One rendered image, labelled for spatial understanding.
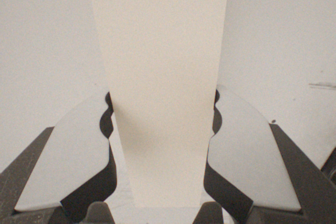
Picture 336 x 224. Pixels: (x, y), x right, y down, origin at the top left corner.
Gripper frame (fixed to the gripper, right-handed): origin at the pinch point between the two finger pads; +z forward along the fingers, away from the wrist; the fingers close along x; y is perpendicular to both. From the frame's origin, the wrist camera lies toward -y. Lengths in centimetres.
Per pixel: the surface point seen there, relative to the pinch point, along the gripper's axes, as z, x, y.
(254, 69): 4.3, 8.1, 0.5
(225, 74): 4.3, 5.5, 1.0
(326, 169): 28, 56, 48
